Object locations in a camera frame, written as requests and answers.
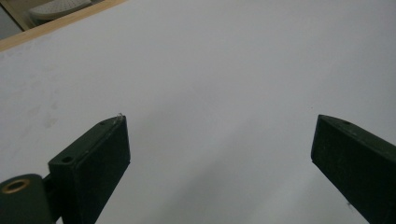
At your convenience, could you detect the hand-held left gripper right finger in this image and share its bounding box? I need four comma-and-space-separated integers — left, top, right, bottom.
310, 114, 396, 224

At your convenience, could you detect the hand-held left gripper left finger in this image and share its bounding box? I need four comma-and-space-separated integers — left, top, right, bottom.
48, 114, 132, 224

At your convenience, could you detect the white perforated object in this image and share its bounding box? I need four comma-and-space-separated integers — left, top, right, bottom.
27, 0, 93, 21

